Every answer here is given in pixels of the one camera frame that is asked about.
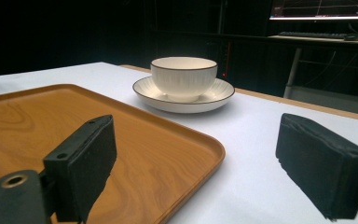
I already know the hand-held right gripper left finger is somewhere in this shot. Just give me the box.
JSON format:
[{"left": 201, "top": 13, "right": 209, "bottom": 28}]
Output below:
[{"left": 42, "top": 114, "right": 117, "bottom": 223}]

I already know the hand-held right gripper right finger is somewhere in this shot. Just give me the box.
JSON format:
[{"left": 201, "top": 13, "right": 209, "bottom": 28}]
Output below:
[{"left": 275, "top": 113, "right": 358, "bottom": 221}]

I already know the white ribbed plate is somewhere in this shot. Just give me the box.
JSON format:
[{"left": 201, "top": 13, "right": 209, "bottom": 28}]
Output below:
[{"left": 132, "top": 76, "right": 236, "bottom": 114}]

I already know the white ribbed bowl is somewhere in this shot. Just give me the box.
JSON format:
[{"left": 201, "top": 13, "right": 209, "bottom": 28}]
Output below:
[{"left": 150, "top": 56, "right": 219, "bottom": 104}]

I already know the wooden tray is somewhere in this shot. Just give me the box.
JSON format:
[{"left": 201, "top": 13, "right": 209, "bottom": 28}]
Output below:
[{"left": 0, "top": 83, "right": 227, "bottom": 224}]

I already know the wooden desk with metal leg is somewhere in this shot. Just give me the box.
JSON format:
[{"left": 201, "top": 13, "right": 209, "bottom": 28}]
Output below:
[{"left": 267, "top": 35, "right": 358, "bottom": 99}]

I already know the black keyboard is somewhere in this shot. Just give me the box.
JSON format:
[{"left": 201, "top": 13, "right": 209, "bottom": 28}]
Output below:
[{"left": 278, "top": 31, "right": 349, "bottom": 40}]

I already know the computer monitor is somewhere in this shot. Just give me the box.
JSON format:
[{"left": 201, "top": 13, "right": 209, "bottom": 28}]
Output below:
[{"left": 268, "top": 0, "right": 358, "bottom": 21}]

